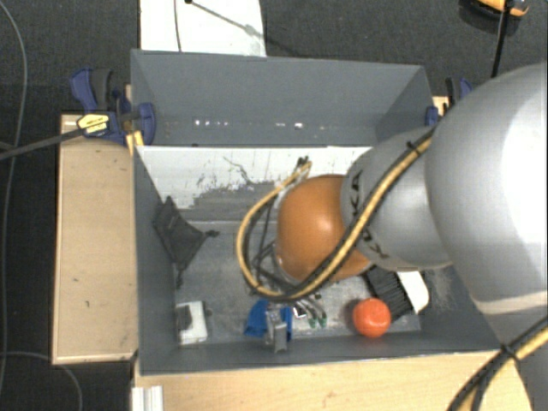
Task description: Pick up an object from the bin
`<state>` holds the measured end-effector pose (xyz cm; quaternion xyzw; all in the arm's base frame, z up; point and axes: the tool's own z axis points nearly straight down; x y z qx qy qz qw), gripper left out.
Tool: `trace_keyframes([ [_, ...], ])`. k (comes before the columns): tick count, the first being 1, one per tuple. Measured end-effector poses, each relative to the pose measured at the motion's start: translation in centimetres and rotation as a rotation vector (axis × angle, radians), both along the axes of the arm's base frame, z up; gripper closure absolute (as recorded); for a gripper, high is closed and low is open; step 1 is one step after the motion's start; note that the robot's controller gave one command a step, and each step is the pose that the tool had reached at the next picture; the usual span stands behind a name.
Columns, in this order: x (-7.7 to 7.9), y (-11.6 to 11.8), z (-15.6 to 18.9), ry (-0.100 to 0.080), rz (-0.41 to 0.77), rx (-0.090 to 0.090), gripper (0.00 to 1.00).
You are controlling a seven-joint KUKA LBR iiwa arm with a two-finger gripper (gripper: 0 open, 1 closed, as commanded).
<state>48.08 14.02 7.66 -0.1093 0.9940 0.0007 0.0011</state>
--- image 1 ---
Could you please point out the blue cloth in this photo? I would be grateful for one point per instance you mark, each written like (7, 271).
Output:
(256, 320)

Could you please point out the pale wood board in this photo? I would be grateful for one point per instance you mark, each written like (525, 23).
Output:
(94, 246)

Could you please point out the grey metal bin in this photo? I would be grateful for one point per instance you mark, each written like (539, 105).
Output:
(257, 97)

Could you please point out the white and black box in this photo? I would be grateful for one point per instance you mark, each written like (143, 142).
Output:
(194, 321)

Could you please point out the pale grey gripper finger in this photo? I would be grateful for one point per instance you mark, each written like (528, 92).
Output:
(271, 332)
(281, 340)

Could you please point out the black cloth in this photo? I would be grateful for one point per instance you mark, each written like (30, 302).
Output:
(177, 234)

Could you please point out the orange ball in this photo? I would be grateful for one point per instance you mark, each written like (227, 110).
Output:
(371, 317)

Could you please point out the black cylinder on white bracket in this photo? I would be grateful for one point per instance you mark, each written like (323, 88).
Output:
(391, 291)

